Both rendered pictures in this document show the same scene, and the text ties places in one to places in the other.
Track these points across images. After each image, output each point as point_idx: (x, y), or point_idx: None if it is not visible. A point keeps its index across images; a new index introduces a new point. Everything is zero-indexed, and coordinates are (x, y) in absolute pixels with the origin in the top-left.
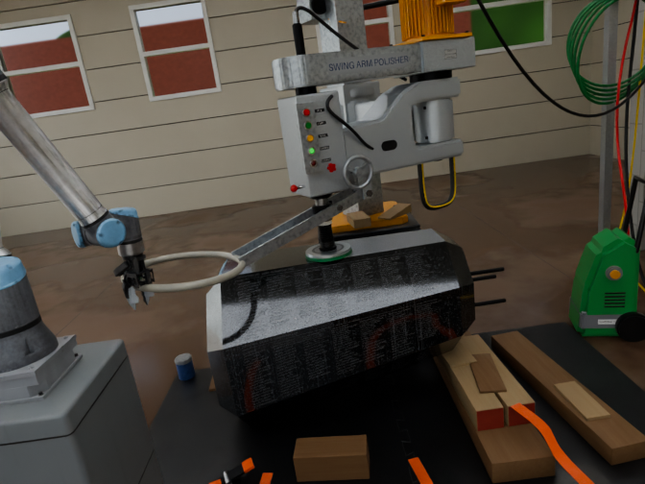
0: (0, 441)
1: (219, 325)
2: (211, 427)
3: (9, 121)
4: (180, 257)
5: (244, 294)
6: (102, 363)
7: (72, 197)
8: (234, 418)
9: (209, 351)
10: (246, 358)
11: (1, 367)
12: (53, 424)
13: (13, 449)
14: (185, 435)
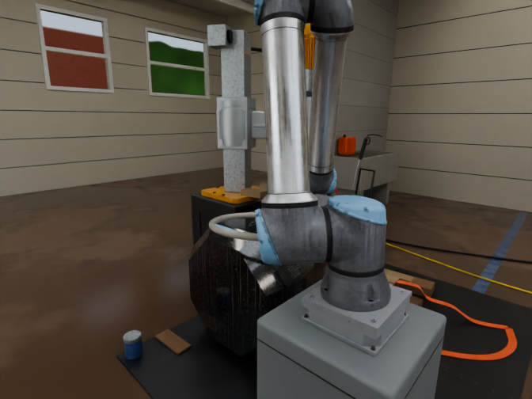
0: (427, 360)
1: (272, 270)
2: (223, 376)
3: (343, 65)
4: (222, 220)
5: None
6: None
7: (334, 145)
8: (232, 361)
9: (269, 294)
10: (295, 291)
11: (389, 297)
12: (443, 328)
13: (428, 365)
14: (209, 393)
